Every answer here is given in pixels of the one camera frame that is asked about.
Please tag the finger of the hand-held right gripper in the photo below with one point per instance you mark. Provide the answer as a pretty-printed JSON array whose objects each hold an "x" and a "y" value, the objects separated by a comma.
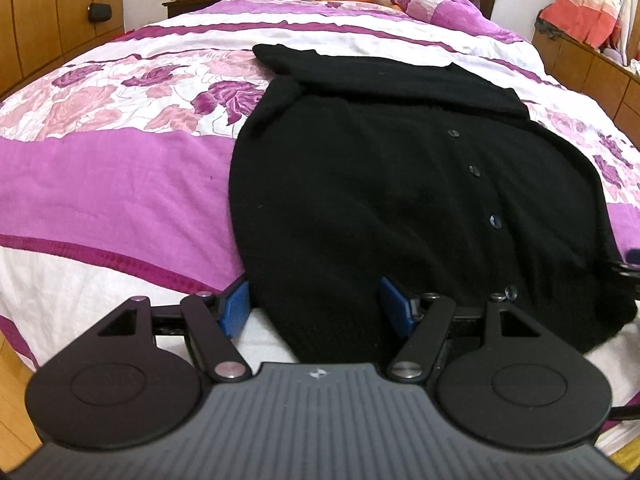
[{"x": 627, "y": 266}]

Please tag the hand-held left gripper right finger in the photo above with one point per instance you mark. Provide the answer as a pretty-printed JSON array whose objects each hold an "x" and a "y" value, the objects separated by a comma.
[{"x": 395, "y": 305}]

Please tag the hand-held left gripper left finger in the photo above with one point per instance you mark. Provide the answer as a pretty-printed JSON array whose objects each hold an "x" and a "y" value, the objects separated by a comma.
[{"x": 235, "y": 307}]

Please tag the black button cardigan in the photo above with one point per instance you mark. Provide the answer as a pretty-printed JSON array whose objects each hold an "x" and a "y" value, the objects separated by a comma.
[{"x": 375, "y": 185}]

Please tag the bed with floral purple cover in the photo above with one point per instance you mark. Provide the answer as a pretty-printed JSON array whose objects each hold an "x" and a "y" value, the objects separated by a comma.
[{"x": 125, "y": 170}]

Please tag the brown wooden cabinet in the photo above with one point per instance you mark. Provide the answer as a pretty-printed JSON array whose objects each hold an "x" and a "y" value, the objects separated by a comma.
[{"x": 600, "y": 80}]

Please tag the dark cloth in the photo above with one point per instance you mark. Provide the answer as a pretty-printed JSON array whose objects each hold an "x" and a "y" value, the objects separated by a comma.
[{"x": 549, "y": 27}]

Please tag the orange and cream cloth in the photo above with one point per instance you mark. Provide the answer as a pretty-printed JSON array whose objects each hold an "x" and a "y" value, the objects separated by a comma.
[{"x": 580, "y": 10}]

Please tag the purple floral folded blanket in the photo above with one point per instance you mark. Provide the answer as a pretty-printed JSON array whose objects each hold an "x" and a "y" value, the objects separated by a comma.
[{"x": 450, "y": 10}]

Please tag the dark wooden nightstand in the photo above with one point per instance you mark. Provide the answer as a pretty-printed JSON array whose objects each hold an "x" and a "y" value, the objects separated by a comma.
[{"x": 190, "y": 6}]

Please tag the small black pouch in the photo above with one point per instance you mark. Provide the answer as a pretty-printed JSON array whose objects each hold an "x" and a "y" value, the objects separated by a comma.
[{"x": 99, "y": 12}]

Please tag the brown wooden wardrobe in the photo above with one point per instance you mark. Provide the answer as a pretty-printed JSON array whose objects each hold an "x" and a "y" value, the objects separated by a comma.
[{"x": 45, "y": 10}]

